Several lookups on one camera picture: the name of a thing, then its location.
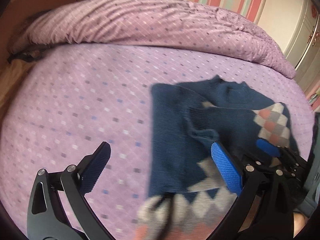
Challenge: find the navy argyle knit sweater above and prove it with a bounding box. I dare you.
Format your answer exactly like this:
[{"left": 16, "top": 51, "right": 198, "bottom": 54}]
[{"left": 136, "top": 76, "right": 298, "bottom": 239}]

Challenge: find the person's right hand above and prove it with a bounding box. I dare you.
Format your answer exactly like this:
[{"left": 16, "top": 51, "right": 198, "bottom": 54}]
[{"left": 293, "top": 212, "right": 308, "bottom": 237}]

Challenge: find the purple dotted bed sheet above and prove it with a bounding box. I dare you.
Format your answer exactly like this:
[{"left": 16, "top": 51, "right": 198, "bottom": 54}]
[{"left": 1, "top": 43, "right": 314, "bottom": 239}]

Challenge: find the white ornate wardrobe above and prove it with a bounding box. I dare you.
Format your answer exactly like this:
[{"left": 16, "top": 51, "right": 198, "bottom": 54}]
[{"left": 255, "top": 0, "right": 319, "bottom": 94}]

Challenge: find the tan pillow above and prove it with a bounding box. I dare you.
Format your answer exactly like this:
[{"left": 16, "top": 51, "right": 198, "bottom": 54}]
[{"left": 0, "top": 59, "right": 35, "bottom": 122}]

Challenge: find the purple dotted duvet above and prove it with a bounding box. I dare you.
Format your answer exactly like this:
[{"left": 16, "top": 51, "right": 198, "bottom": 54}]
[{"left": 8, "top": 0, "right": 296, "bottom": 79}]

